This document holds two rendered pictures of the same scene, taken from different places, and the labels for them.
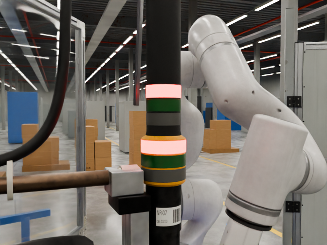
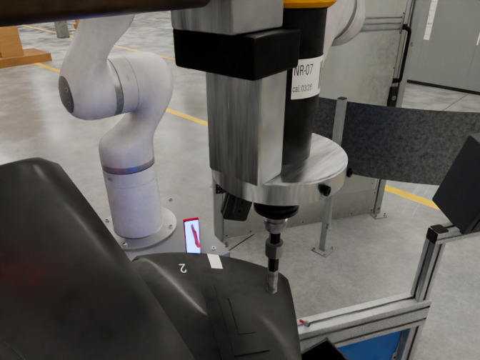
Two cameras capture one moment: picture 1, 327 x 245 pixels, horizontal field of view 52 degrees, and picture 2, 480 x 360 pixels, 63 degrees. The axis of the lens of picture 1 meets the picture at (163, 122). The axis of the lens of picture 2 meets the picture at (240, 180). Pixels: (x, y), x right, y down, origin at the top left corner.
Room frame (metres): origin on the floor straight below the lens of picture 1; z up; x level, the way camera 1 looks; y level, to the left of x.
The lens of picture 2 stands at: (0.17, 0.11, 1.54)
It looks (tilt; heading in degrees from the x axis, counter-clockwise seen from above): 28 degrees down; 331
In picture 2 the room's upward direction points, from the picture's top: straight up
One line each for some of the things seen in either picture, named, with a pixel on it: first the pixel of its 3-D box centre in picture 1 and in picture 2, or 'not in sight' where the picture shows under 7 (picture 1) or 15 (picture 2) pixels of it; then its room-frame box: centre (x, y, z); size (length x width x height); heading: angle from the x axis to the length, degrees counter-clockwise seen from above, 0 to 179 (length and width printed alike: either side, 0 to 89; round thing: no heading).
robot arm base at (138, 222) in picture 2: not in sight; (133, 196); (1.00, -0.06, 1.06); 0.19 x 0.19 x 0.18
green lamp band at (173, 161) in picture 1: (163, 158); not in sight; (0.32, 0.00, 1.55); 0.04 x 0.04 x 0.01
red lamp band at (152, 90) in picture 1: (163, 91); not in sight; (0.32, 0.00, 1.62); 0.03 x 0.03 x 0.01
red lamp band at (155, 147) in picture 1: (163, 145); not in sight; (0.32, 0.00, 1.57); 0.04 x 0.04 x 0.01
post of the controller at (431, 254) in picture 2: not in sight; (428, 264); (0.56, -0.59, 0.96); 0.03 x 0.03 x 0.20; 78
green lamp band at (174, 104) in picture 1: (163, 105); not in sight; (0.32, 0.00, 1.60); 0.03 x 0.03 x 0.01
